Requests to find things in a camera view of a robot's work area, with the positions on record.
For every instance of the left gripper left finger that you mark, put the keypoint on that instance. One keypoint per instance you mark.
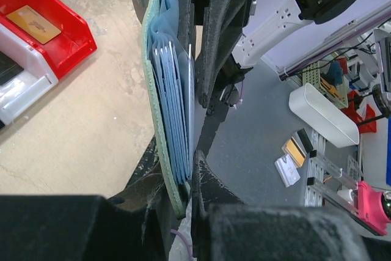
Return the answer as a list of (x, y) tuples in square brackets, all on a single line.
[(138, 223)]

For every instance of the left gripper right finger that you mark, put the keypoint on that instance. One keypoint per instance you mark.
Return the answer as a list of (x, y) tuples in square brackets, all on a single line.
[(224, 228)]

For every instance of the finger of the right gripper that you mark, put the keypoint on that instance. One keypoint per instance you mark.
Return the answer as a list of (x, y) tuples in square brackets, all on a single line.
[(222, 22), (186, 27)]

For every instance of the green card holder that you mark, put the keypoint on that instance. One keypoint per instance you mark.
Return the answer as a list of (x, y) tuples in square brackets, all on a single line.
[(169, 74)]

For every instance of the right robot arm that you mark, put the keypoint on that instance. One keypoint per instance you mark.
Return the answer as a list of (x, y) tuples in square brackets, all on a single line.
[(288, 16)]

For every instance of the cards on floor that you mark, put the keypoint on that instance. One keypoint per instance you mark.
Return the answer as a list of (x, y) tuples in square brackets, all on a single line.
[(292, 159)]

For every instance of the orange credit card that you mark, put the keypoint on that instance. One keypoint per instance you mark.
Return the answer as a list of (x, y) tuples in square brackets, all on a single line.
[(35, 25)]

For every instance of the black credit card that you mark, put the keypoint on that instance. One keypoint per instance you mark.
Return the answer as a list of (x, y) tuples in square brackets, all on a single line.
[(8, 69)]

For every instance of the red plastic bin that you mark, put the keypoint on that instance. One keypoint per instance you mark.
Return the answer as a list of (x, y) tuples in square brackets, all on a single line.
[(63, 53)]

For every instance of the white box on floor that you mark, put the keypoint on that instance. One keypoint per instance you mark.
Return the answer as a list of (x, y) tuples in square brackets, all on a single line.
[(326, 119)]

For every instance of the pink handheld tool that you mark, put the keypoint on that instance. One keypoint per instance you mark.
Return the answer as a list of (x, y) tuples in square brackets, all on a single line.
[(373, 208)]

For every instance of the white plastic bin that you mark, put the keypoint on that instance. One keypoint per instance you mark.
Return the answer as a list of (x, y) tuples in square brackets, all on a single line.
[(36, 79)]

